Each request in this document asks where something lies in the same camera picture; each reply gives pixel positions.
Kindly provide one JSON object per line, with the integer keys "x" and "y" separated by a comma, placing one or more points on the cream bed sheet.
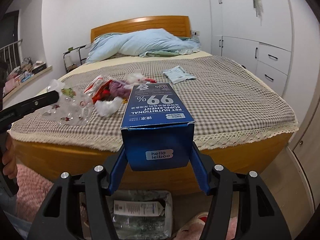
{"x": 200, "y": 53}

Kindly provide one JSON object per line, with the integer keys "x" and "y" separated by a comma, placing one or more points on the wooden bed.
{"x": 75, "y": 160}

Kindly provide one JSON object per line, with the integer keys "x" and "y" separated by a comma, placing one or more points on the white window railing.
{"x": 12, "y": 52}

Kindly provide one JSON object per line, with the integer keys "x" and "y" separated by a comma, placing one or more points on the wall socket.
{"x": 195, "y": 32}

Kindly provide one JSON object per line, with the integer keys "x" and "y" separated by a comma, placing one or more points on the crumpled clear plastic bag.
{"x": 133, "y": 76}

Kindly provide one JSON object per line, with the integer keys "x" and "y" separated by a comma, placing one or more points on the pile of boxes and bags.
{"x": 22, "y": 76}

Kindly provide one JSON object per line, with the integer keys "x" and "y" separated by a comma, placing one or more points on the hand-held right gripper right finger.
{"x": 200, "y": 170}

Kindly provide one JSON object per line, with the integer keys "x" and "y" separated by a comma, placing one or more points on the black metal side table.
{"x": 80, "y": 52}

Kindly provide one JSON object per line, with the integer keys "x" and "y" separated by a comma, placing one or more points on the purple towel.
{"x": 117, "y": 90}

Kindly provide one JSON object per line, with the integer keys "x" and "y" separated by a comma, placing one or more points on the blue cardboard box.
{"x": 155, "y": 120}

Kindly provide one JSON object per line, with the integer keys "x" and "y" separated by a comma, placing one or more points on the white wardrobe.
{"x": 235, "y": 17}

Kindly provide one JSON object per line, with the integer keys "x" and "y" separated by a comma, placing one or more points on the person's plaid garment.
{"x": 15, "y": 225}

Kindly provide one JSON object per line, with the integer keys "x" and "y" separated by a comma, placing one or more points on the red white noodle packet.
{"x": 96, "y": 86}

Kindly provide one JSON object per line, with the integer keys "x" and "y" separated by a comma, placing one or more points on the clear bottle colourful label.
{"x": 70, "y": 110}

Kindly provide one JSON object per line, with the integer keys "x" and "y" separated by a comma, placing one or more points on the small red packet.
{"x": 150, "y": 80}

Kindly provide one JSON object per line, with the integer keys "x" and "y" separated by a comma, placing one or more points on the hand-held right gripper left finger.
{"x": 117, "y": 170}

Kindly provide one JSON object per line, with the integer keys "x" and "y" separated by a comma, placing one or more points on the white slipper red insole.
{"x": 195, "y": 221}

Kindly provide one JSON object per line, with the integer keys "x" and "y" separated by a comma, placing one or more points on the white plastic bag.
{"x": 107, "y": 106}

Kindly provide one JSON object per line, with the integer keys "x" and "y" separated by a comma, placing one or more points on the light blue duvet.
{"x": 140, "y": 42}

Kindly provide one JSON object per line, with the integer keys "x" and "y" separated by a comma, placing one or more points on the black box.
{"x": 40, "y": 68}

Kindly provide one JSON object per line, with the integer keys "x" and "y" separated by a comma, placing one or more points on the floral waste bin with liner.
{"x": 167, "y": 205}

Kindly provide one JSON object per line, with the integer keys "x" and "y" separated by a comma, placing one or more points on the pale hanging bag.
{"x": 257, "y": 2}

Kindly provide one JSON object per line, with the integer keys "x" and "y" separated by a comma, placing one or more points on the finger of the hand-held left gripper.
{"x": 37, "y": 102}

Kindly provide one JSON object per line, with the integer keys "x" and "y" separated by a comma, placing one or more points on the pink fluffy rug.
{"x": 32, "y": 190}

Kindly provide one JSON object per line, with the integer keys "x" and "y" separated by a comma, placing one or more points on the person's left hand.
{"x": 11, "y": 160}

